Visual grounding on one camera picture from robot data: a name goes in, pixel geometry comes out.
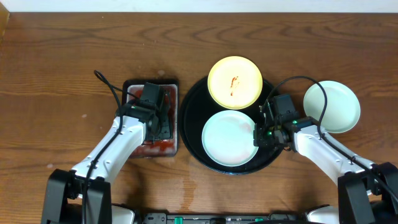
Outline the black rectangular water tray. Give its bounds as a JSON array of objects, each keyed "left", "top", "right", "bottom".
[{"left": 122, "top": 79, "right": 179, "bottom": 158}]

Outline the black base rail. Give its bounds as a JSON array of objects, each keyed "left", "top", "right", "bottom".
[{"left": 134, "top": 212, "right": 309, "bottom": 224}]

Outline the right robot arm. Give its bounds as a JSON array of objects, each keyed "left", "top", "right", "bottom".
[{"left": 254, "top": 106, "right": 397, "bottom": 223}]

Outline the light blue plate front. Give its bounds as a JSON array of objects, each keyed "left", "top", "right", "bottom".
[{"left": 303, "top": 80, "right": 361, "bottom": 133}]

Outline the light blue plate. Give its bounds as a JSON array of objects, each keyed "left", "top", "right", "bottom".
[
  {"left": 201, "top": 110, "right": 259, "bottom": 167},
  {"left": 303, "top": 80, "right": 361, "bottom": 133}
]

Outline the black round serving tray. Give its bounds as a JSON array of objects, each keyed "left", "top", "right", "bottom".
[{"left": 178, "top": 77, "right": 282, "bottom": 175}]

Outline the yellow plate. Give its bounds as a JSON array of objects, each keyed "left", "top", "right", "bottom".
[{"left": 207, "top": 56, "right": 263, "bottom": 110}]

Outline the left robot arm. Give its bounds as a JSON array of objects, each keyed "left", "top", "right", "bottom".
[{"left": 41, "top": 100, "right": 178, "bottom": 223}]

